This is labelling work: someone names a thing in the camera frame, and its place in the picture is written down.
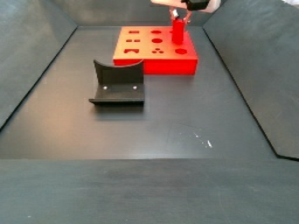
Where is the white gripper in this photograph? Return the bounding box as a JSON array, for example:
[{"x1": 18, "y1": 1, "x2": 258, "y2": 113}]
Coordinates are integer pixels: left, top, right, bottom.
[{"x1": 151, "y1": 0, "x2": 221, "y2": 24}]

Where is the red star-shaped peg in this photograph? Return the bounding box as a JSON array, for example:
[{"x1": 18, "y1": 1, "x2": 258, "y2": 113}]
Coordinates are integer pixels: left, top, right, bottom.
[{"x1": 173, "y1": 19, "x2": 185, "y2": 45}]

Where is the red shape sorter block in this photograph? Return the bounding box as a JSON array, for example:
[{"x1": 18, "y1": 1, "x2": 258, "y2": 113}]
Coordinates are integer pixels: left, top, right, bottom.
[{"x1": 114, "y1": 26, "x2": 199, "y2": 75}]

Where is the black curved holder stand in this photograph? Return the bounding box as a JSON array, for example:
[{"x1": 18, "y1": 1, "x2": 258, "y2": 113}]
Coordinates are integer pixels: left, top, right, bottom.
[{"x1": 89, "y1": 60, "x2": 146, "y2": 105}]

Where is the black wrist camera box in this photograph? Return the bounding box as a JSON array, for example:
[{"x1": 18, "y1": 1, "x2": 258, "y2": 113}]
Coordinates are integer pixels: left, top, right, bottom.
[{"x1": 182, "y1": 0, "x2": 210, "y2": 11}]

